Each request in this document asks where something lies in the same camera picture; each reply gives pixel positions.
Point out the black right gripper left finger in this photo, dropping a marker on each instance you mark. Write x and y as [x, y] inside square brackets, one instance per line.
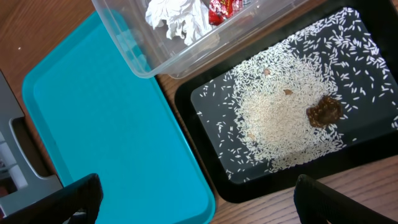
[78, 202]

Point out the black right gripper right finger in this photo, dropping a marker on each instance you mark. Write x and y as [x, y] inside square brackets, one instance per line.
[318, 203]

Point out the brown food piece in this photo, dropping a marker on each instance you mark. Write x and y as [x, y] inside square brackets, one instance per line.
[327, 111]

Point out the pile of rice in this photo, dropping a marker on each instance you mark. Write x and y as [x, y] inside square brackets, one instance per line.
[255, 113]

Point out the white tissue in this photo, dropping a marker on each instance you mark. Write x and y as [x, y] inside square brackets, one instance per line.
[186, 19]

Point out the red snack wrapper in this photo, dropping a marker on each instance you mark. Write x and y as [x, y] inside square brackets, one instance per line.
[221, 10]

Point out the grey dish rack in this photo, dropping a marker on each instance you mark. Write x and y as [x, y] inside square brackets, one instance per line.
[21, 163]

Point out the teal serving tray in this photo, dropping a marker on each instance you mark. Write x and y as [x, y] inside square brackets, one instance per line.
[95, 116]

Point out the black plastic tray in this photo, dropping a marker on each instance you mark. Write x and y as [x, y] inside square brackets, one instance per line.
[381, 18]

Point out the clear plastic bin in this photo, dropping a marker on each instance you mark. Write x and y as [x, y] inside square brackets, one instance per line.
[148, 52]

